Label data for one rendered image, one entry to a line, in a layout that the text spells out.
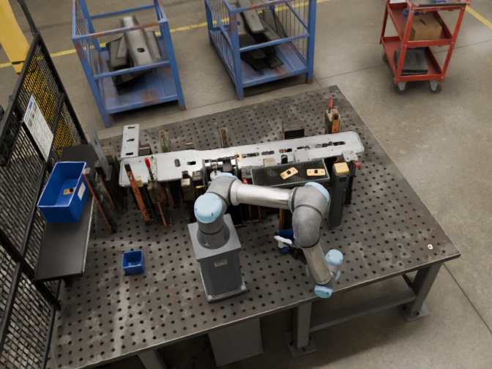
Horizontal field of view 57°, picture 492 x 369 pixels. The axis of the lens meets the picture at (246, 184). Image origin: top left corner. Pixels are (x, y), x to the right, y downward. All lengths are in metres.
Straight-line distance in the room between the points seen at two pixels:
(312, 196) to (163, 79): 3.20
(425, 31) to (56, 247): 3.45
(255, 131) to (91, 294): 1.51
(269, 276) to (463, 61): 3.66
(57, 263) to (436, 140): 3.24
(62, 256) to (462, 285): 2.49
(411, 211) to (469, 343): 0.93
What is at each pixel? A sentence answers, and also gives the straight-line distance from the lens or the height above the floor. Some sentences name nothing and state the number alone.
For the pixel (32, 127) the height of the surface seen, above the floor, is 1.36.
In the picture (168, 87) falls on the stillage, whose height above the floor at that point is 0.16.
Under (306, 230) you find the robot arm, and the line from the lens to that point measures 1.76.
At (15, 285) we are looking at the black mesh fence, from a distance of 2.16.
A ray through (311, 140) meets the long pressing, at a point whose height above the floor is 1.00.
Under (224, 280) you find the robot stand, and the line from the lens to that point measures 2.23.
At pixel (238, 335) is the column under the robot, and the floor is 0.33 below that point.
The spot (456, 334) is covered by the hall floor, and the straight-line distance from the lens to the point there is 3.21.
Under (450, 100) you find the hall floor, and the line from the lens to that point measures 4.79.
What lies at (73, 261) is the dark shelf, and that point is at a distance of 2.28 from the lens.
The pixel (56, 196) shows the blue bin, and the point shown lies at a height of 1.05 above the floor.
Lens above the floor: 2.77
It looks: 48 degrees down
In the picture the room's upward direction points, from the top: 6 degrees counter-clockwise
